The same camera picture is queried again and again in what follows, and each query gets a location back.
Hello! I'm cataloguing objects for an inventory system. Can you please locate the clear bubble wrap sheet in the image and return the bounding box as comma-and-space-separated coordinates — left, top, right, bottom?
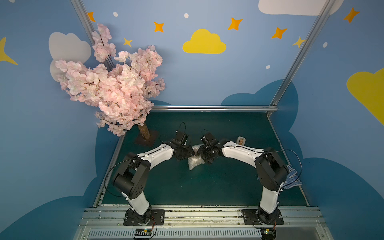
188, 145, 205, 171

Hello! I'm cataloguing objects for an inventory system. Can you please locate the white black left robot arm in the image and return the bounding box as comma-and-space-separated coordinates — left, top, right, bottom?
112, 144, 195, 217

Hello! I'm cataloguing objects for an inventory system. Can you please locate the white tape dispenser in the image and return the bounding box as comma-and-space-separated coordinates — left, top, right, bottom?
237, 137, 246, 146

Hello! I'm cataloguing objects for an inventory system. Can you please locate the dark square tree base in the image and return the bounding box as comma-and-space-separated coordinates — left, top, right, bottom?
134, 129, 160, 148

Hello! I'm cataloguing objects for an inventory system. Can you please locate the blue dotted work glove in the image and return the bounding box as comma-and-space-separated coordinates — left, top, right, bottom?
283, 165, 303, 189

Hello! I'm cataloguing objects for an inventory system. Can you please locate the pink cherry blossom tree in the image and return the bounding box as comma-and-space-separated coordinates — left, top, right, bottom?
55, 24, 166, 141

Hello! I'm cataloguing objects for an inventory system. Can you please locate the left small electronics board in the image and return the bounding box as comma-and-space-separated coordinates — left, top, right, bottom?
133, 228, 155, 240

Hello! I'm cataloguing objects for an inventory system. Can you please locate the small electronics board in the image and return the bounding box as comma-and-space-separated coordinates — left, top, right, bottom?
133, 228, 155, 240
260, 229, 277, 240

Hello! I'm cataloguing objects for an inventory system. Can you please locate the right small electronics board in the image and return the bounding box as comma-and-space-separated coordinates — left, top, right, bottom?
260, 229, 277, 240

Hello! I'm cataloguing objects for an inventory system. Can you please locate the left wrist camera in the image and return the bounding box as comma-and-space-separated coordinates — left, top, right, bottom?
174, 131, 189, 146

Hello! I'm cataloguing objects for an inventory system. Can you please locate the back aluminium frame rail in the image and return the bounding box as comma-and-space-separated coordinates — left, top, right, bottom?
152, 106, 278, 113

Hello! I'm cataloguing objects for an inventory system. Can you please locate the right aluminium corner post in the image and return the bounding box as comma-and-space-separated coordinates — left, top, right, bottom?
267, 0, 336, 119

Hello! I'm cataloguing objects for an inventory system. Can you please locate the aluminium corner post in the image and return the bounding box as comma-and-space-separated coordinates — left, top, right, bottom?
70, 0, 116, 71
267, 0, 336, 119

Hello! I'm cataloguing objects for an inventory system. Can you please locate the left side table rail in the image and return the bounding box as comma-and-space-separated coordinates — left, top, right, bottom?
92, 136, 125, 208

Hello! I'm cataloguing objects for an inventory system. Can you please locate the table rail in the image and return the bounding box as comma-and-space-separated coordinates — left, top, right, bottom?
92, 136, 125, 208
266, 115, 310, 207

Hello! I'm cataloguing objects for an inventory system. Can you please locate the right side table rail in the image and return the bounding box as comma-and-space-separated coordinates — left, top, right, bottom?
266, 115, 310, 207

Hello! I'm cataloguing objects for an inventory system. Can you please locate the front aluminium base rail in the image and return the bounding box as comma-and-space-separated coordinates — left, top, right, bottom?
74, 205, 333, 240

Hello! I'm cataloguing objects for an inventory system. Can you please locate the left aluminium corner post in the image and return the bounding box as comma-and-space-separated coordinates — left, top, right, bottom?
70, 0, 116, 71

